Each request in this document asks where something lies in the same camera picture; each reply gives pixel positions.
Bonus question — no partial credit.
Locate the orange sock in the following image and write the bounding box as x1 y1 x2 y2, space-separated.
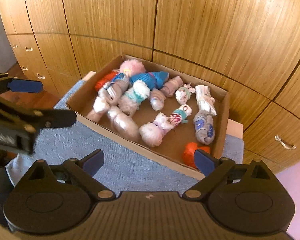
182 142 210 168
94 70 118 92

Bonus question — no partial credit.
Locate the grey sock blue pattern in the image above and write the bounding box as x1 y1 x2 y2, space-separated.
193 111 215 145

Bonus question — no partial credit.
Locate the white red-pattern sock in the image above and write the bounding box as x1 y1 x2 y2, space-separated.
168 104 192 127

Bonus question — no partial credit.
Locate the pale pink long sock roll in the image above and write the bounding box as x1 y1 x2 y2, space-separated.
107 106 139 141

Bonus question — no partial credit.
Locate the fluffy white lilac sock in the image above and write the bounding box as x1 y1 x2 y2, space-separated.
139 113 174 147

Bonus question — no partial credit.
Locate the fluffy white teal-band sock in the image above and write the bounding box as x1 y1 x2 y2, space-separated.
117 80 151 116

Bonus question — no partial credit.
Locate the white pink knotted sock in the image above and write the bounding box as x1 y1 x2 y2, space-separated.
86 96 110 123

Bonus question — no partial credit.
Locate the white long sock roll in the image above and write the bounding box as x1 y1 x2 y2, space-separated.
195 85 217 116

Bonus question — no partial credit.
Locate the brown cardboard box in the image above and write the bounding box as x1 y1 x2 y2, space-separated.
66 54 231 181

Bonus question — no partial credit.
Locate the white patterned small sock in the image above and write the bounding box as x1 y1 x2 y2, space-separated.
175 83 196 105

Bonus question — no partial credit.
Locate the white blue sock bundle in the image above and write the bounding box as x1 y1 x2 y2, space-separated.
98 73 129 106

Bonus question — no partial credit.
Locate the orange sock in box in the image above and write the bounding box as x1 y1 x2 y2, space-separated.
94 70 118 92

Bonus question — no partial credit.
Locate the pale pink knotted sock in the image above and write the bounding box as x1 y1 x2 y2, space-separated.
149 88 166 111

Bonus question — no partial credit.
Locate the lilac sock roll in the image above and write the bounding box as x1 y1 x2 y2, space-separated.
160 76 184 98

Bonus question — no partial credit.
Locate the blue ribbed sock roll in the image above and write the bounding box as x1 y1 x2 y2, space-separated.
130 71 169 90

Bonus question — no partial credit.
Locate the fluffy pink sock ball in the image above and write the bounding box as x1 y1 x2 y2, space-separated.
119 59 146 77

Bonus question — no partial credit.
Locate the silver drawer handle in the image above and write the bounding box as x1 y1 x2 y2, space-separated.
274 135 296 150

